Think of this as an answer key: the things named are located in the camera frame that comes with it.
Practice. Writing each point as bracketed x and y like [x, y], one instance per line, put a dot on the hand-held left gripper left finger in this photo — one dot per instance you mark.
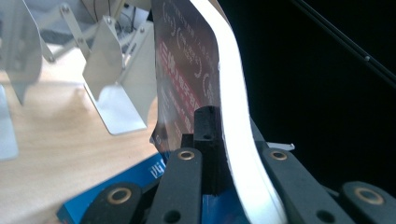
[208, 130]

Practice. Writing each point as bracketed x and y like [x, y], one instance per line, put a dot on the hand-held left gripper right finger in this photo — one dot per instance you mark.
[258, 141]

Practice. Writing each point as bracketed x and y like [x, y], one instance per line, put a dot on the portrait cover magazine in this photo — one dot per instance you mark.
[236, 93]

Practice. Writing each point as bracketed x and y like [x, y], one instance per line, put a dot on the blue book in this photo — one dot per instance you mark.
[146, 174]

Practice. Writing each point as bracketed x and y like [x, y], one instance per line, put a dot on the expandable grey metal book rack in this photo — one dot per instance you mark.
[115, 105]

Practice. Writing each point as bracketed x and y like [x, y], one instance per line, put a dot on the black curtain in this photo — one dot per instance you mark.
[311, 109]

